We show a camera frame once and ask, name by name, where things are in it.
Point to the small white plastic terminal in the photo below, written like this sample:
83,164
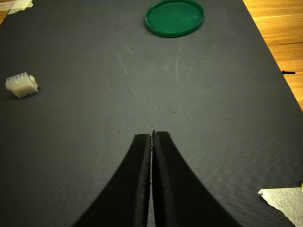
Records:
21,86

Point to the round green lid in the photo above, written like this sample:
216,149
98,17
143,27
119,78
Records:
174,17

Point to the dark grey mat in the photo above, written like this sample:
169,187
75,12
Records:
94,94

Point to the white tape piece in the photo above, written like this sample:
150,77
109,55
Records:
21,4
286,201

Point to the small black screw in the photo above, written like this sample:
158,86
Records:
288,72

